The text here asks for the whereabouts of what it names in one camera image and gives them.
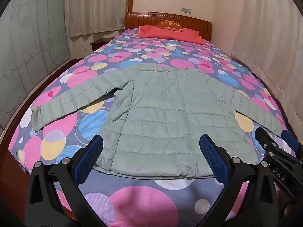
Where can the circle patterned bedspread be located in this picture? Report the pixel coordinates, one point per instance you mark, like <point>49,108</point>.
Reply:
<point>132,194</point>

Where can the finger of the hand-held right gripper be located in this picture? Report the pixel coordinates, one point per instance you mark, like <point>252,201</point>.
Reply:
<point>264,138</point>
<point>290,140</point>

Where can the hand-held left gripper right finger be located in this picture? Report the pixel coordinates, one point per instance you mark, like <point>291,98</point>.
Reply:
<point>211,155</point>

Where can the small orange cushion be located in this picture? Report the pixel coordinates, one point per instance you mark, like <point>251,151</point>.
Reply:
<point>170,24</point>

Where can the wall socket panel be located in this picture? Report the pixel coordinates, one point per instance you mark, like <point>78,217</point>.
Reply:
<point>186,10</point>

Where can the cream window curtain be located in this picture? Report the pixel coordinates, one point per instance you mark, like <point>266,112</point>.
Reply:
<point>97,4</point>

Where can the person's right hand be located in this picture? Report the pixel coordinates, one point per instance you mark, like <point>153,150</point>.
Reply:
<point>284,205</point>

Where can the frosted glass wardrobe door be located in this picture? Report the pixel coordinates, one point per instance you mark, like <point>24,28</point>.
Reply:
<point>33,47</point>

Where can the white wall curtain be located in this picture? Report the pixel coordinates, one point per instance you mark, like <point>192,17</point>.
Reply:
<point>267,23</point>

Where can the red pillow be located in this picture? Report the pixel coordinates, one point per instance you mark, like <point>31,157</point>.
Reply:
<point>170,33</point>

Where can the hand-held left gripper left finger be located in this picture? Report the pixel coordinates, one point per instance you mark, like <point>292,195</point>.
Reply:
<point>91,155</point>

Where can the wooden nightstand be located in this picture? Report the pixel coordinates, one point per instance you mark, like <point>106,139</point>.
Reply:
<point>100,44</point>

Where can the wooden bed headboard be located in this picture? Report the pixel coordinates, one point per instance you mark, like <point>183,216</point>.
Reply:
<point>151,19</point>

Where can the green quilted puffer jacket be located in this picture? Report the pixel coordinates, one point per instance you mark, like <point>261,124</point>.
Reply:
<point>161,113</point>

